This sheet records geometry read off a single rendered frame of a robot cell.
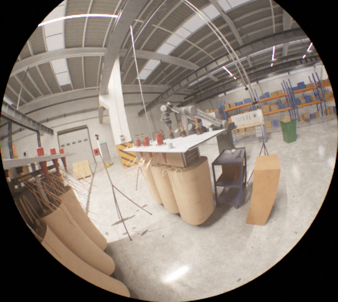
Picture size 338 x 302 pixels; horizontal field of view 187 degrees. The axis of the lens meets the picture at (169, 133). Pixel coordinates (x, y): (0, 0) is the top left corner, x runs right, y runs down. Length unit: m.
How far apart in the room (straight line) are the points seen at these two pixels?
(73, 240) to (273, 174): 1.82
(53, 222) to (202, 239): 1.61
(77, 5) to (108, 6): 2.21
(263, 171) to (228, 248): 1.02
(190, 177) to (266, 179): 0.80
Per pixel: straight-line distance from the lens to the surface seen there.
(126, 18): 3.57
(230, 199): 1.99
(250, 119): 5.83
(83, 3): 9.29
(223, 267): 1.52
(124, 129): 6.40
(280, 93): 8.99
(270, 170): 1.17
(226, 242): 1.64
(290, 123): 4.70
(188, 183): 1.08
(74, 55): 10.19
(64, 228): 1.08
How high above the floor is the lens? 1.49
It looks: 1 degrees down
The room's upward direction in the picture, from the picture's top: 14 degrees counter-clockwise
